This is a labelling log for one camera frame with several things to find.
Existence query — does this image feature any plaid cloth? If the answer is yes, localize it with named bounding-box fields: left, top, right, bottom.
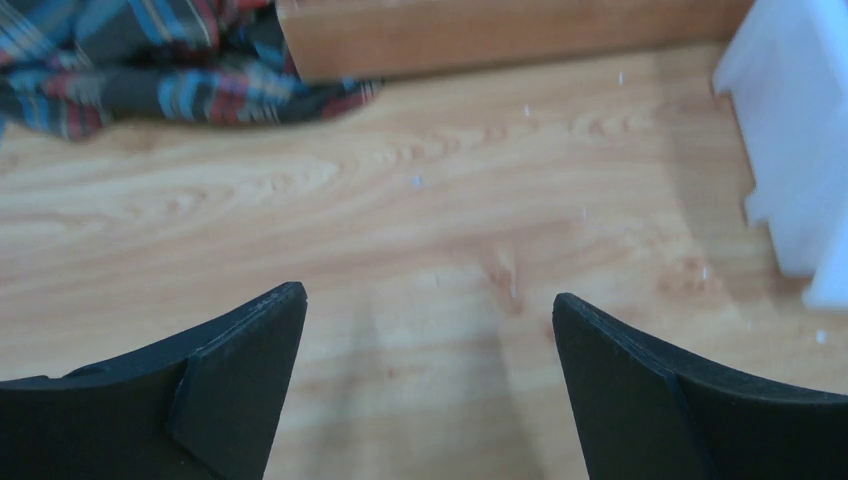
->
left=1, top=0, right=380, bottom=140

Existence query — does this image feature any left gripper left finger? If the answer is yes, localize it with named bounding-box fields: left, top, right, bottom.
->
left=1, top=282, right=307, bottom=479

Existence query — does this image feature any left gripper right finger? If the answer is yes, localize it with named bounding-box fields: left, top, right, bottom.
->
left=552, top=293, right=847, bottom=479

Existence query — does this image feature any wooden compartment tray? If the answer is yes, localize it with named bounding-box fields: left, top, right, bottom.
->
left=276, top=0, right=752, bottom=80

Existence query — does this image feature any white plastic bin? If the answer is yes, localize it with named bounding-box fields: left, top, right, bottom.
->
left=713, top=1, right=847, bottom=310

